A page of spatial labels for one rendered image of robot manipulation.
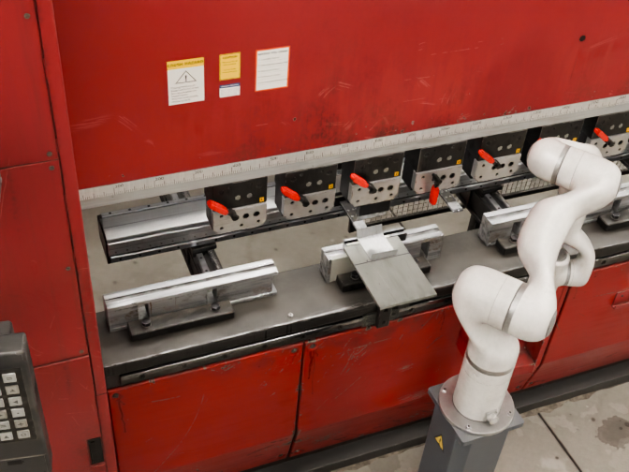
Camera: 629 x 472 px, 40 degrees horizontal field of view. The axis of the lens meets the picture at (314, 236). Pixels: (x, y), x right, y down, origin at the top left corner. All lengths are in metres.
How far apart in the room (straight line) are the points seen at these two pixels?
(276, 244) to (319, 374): 1.40
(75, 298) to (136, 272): 1.87
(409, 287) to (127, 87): 1.00
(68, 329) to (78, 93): 0.56
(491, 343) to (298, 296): 0.77
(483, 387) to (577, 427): 1.54
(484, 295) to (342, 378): 1.00
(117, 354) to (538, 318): 1.16
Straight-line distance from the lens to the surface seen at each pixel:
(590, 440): 3.61
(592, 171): 2.13
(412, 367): 2.97
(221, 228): 2.35
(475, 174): 2.62
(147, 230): 2.66
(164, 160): 2.16
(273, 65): 2.10
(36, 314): 2.12
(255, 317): 2.55
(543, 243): 2.02
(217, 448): 2.90
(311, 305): 2.59
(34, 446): 1.74
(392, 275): 2.53
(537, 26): 2.43
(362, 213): 2.55
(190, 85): 2.06
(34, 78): 1.74
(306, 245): 4.09
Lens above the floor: 2.74
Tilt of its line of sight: 41 degrees down
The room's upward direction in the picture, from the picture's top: 5 degrees clockwise
